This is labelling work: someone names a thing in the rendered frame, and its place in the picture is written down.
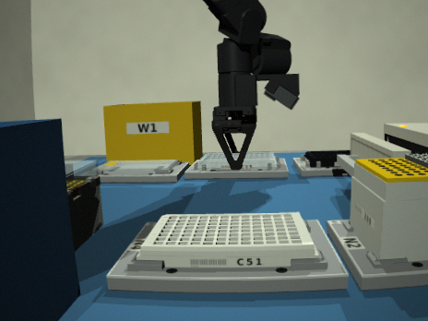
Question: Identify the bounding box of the white multi-well plate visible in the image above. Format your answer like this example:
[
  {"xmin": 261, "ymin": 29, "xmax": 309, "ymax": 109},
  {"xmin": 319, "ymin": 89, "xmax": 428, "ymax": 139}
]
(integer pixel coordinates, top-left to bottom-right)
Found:
[{"xmin": 137, "ymin": 212, "xmax": 319, "ymax": 268}]

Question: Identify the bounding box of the yellow open bin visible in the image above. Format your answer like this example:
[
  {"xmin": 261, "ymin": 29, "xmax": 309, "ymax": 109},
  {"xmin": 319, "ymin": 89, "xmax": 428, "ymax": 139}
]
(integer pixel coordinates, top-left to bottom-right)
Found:
[{"xmin": 103, "ymin": 101, "xmax": 203, "ymax": 166}]

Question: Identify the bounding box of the blue bench mat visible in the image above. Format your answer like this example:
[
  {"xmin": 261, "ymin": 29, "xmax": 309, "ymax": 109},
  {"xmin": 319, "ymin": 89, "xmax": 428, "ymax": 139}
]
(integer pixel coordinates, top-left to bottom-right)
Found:
[{"xmin": 58, "ymin": 152, "xmax": 428, "ymax": 321}]

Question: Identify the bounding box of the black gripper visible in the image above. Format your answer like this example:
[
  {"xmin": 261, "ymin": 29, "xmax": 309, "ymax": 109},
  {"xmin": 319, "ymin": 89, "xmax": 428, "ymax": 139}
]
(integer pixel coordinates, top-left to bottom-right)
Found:
[{"xmin": 211, "ymin": 72, "xmax": 257, "ymax": 170}]

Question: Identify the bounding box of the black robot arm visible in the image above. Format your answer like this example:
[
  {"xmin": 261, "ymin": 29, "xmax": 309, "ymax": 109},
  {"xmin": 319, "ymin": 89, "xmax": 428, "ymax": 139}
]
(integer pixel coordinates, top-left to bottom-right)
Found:
[{"xmin": 203, "ymin": 0, "xmax": 300, "ymax": 110}]

